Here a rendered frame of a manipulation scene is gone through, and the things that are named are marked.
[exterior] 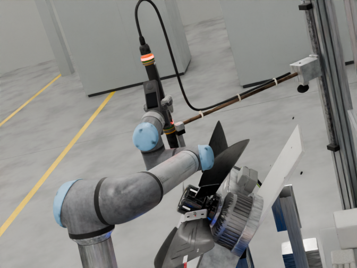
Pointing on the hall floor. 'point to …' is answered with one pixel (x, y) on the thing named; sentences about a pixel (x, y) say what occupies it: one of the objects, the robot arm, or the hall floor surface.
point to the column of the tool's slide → (334, 103)
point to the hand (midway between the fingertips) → (161, 96)
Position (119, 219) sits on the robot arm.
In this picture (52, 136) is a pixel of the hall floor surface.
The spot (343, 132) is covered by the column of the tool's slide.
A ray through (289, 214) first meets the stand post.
